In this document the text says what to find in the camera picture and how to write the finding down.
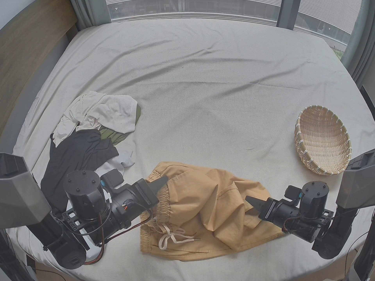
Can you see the bed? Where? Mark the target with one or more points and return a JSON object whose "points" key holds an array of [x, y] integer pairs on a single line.
{"points": [[205, 83]]}

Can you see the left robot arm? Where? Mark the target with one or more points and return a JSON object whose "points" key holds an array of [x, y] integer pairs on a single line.
{"points": [[20, 192]]}

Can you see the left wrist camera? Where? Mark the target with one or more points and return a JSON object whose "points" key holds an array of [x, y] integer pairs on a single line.
{"points": [[112, 180]]}

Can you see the white garment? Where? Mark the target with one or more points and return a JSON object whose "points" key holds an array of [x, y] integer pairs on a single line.
{"points": [[114, 110]]}

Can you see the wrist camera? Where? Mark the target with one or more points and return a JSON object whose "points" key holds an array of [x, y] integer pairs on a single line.
{"points": [[112, 180], [294, 192]]}

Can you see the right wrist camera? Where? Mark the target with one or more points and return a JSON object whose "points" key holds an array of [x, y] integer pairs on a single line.
{"points": [[294, 192]]}

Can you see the round woven basket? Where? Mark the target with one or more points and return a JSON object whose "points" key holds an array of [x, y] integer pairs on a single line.
{"points": [[322, 139]]}

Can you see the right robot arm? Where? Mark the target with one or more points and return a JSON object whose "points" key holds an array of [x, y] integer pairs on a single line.
{"points": [[354, 183]]}

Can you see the tan shorts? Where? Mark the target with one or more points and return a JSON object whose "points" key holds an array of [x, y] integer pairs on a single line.
{"points": [[205, 209]]}

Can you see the black garment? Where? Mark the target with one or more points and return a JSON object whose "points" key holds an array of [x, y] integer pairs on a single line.
{"points": [[76, 154]]}

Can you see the pale grey garment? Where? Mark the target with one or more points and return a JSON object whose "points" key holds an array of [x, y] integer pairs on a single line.
{"points": [[117, 164]]}

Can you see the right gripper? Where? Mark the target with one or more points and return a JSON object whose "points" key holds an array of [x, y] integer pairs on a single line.
{"points": [[281, 212]]}

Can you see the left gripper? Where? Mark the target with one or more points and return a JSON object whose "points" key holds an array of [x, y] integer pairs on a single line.
{"points": [[129, 203]]}

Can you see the green garment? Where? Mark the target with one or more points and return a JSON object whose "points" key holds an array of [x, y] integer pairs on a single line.
{"points": [[117, 136]]}

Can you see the blue-green curtain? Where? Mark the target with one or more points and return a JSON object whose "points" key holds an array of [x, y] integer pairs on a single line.
{"points": [[85, 1], [361, 34]]}

